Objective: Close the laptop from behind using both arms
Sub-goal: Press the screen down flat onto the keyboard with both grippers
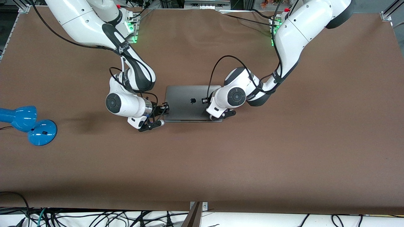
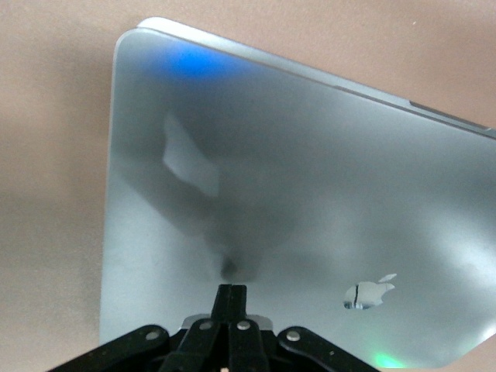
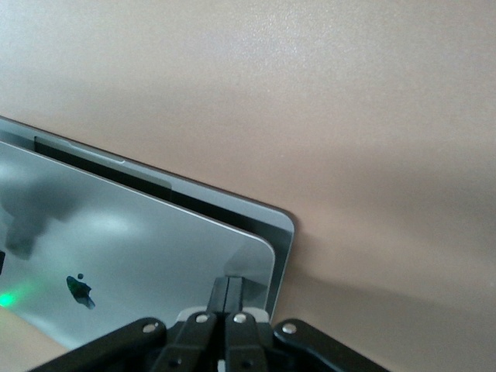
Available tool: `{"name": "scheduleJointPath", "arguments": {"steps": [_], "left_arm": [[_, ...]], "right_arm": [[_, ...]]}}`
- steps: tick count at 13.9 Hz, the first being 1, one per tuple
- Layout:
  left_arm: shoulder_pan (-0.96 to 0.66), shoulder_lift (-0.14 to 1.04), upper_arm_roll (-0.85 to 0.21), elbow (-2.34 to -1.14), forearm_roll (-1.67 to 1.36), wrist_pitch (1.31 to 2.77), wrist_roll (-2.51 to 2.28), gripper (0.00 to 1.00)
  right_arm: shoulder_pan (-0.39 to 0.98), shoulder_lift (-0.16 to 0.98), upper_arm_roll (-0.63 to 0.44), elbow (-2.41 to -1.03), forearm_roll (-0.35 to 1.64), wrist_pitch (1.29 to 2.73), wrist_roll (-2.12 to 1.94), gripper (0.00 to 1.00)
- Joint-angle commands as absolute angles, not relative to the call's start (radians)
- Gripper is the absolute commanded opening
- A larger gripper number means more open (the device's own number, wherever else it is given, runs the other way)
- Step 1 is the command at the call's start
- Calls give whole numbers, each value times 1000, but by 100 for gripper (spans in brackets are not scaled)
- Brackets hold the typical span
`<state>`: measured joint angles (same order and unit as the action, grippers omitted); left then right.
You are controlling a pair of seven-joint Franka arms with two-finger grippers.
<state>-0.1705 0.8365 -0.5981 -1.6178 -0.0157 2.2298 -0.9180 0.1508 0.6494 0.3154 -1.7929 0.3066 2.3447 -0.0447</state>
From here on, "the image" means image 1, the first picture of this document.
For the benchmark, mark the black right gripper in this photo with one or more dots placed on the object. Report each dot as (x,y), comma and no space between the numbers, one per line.
(157,110)

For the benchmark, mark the dark camera mount pole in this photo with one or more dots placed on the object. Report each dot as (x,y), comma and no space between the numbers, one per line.
(193,219)

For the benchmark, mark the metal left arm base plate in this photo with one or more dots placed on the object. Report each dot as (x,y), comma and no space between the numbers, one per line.
(273,31)

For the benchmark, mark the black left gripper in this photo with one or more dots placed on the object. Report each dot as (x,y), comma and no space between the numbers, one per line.
(204,102)

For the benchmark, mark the grey laptop with black keyboard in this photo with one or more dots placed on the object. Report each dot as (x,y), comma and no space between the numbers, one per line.
(186,101)

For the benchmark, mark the blue desk lamp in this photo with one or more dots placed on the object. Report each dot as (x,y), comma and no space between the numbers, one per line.
(41,132)

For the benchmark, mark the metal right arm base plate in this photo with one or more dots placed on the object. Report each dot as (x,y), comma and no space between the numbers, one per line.
(135,37)

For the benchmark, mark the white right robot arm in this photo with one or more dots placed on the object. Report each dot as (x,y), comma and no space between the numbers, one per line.
(126,104)

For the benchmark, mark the brown table cover sheet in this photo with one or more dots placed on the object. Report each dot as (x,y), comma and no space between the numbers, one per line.
(284,157)

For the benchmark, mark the grey power strip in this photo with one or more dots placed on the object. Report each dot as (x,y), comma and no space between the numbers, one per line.
(206,4)

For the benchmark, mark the aluminium frame post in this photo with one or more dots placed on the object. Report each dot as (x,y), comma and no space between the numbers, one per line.
(23,7)
(389,12)

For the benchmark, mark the small metal table bracket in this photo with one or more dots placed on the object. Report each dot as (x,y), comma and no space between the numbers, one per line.
(205,206)

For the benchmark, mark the orange background object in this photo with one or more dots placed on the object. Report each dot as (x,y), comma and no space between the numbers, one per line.
(266,3)

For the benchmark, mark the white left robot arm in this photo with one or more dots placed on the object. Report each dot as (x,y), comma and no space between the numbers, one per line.
(296,31)

